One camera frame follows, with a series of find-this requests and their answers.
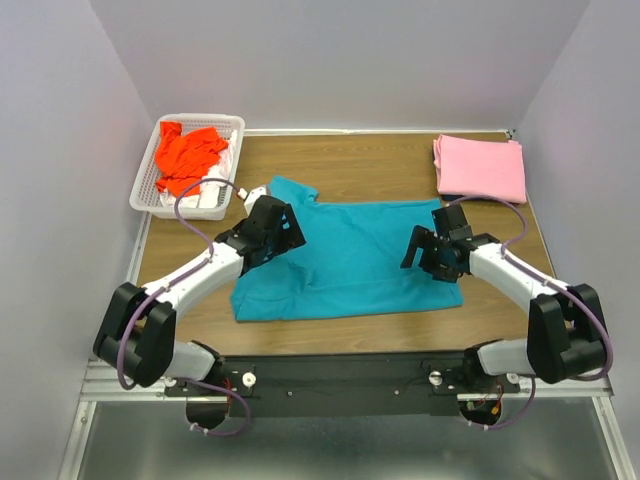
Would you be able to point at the white t shirt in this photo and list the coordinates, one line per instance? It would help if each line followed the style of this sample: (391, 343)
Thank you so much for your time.
(220, 175)

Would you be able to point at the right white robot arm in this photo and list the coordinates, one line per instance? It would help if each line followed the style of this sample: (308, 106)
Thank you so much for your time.
(566, 332)

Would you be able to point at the folded pink t shirt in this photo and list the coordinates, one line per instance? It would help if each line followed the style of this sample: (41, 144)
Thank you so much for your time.
(471, 167)

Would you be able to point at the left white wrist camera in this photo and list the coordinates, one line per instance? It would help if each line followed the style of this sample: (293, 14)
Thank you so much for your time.
(253, 194)

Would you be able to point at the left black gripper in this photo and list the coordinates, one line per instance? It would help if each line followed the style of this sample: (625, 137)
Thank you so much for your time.
(290, 237)

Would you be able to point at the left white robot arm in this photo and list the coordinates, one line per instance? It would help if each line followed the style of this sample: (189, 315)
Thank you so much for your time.
(137, 335)

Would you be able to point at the teal polo shirt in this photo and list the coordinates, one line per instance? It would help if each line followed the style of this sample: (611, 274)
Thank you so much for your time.
(350, 264)

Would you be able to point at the orange t shirt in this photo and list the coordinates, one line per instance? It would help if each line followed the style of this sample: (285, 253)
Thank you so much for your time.
(184, 159)

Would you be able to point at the white plastic laundry basket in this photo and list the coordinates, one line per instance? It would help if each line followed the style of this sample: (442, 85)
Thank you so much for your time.
(210, 205)

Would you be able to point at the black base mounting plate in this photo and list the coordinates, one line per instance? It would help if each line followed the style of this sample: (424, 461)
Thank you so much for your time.
(365, 384)

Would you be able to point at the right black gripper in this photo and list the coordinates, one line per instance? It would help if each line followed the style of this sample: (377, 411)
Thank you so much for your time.
(423, 238)

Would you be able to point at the aluminium frame rail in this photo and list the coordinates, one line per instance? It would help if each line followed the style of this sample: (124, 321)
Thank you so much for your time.
(208, 404)

